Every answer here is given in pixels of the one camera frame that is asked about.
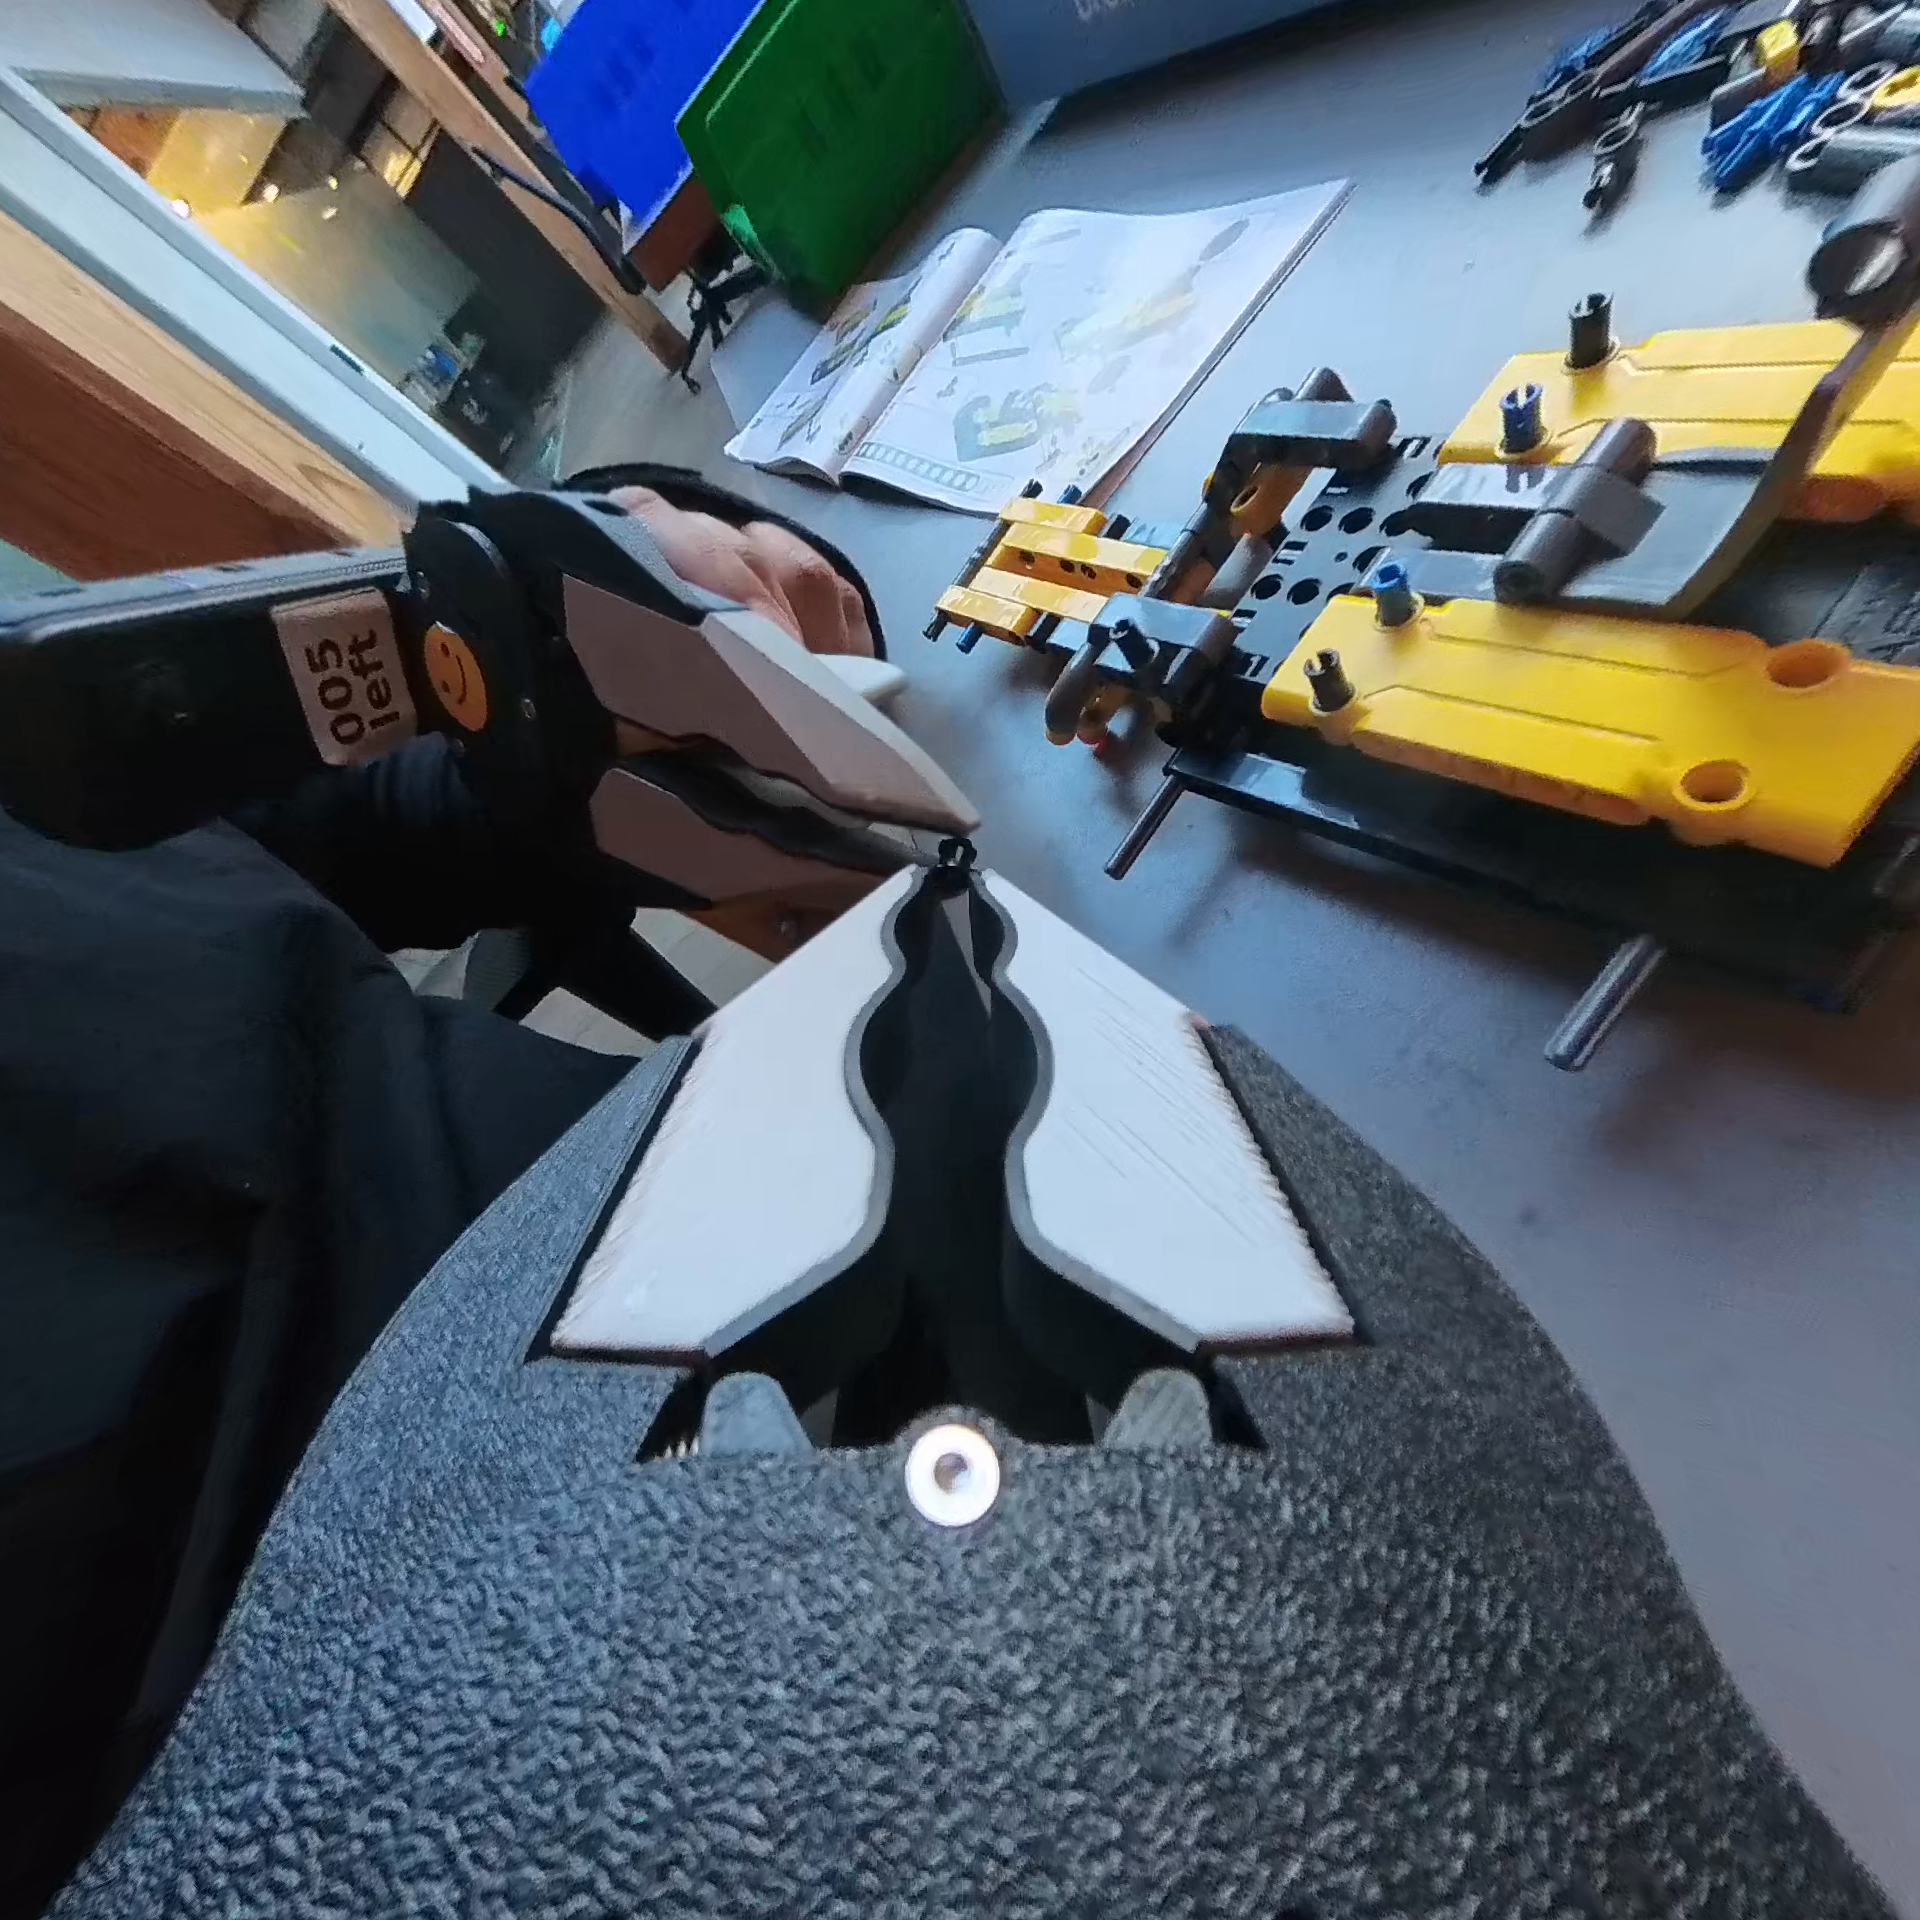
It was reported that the yellow and black brick model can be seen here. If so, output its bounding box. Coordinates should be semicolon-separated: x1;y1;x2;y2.
929;187;1920;1075

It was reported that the person's left forearm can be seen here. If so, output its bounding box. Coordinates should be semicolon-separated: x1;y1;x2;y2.
224;737;705;963

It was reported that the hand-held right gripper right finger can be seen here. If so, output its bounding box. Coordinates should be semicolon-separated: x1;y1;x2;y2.
957;867;1359;1357

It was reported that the open instruction booklet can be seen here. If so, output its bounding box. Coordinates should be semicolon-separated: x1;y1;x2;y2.
725;181;1356;517

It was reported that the wooden table leg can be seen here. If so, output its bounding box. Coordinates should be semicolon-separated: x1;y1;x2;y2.
0;210;408;589

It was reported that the person's left hand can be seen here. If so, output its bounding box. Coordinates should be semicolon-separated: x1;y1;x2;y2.
608;485;879;666

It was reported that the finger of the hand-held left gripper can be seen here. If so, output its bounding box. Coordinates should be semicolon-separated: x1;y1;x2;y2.
590;747;941;906
558;573;984;839

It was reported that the person's black clothed torso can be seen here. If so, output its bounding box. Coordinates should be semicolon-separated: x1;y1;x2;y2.
0;809;705;1920

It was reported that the pile of small brick parts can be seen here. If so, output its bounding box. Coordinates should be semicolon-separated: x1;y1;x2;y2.
1476;0;1920;213

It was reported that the grey desk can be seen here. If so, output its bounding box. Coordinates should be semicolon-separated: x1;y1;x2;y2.
545;0;1920;1877

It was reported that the green plastic bin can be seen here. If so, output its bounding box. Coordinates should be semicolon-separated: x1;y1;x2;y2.
673;0;1007;308

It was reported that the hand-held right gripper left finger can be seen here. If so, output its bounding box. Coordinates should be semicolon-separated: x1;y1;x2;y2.
550;867;941;1365

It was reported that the small black tripod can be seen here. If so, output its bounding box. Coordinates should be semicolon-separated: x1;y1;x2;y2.
678;259;759;396

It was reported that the blue cardboard box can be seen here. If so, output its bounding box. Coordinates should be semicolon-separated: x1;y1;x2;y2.
960;0;1359;110

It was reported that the wooden workbench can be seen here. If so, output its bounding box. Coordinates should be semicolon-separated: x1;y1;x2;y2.
321;0;680;366

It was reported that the blue plastic bin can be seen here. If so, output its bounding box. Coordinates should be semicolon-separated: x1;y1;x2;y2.
525;0;752;227

